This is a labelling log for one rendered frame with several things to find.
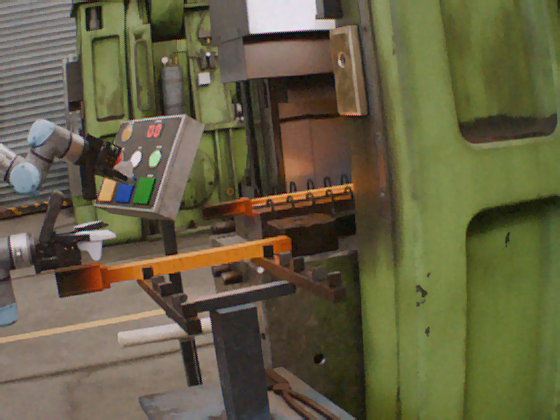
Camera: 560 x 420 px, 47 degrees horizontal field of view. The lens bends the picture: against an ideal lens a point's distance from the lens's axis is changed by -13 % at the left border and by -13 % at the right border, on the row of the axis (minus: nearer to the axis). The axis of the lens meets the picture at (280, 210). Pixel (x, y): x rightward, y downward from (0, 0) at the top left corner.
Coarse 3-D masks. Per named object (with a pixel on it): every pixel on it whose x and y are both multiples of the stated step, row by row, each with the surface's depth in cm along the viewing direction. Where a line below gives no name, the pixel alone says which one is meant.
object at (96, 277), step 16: (256, 240) 125; (272, 240) 124; (288, 240) 124; (176, 256) 119; (192, 256) 118; (208, 256) 119; (224, 256) 120; (240, 256) 121; (256, 256) 123; (64, 272) 110; (80, 272) 112; (96, 272) 113; (112, 272) 113; (128, 272) 114; (160, 272) 116; (64, 288) 111; (80, 288) 112; (96, 288) 113
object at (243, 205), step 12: (300, 192) 163; (312, 192) 162; (324, 192) 163; (216, 204) 156; (228, 204) 156; (240, 204) 157; (252, 204) 158; (204, 216) 155; (216, 216) 155; (228, 216) 156
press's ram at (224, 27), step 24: (216, 0) 160; (240, 0) 143; (264, 0) 141; (288, 0) 143; (312, 0) 144; (216, 24) 162; (240, 24) 145; (264, 24) 142; (288, 24) 143; (312, 24) 145
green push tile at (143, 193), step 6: (144, 180) 195; (150, 180) 193; (138, 186) 196; (144, 186) 194; (150, 186) 192; (138, 192) 195; (144, 192) 193; (150, 192) 192; (138, 198) 194; (144, 198) 192; (150, 198) 192; (138, 204) 195; (144, 204) 192
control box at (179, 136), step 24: (144, 120) 208; (168, 120) 199; (192, 120) 196; (120, 144) 213; (144, 144) 203; (168, 144) 194; (192, 144) 197; (144, 168) 199; (168, 168) 191; (168, 192) 192; (144, 216) 202; (168, 216) 192
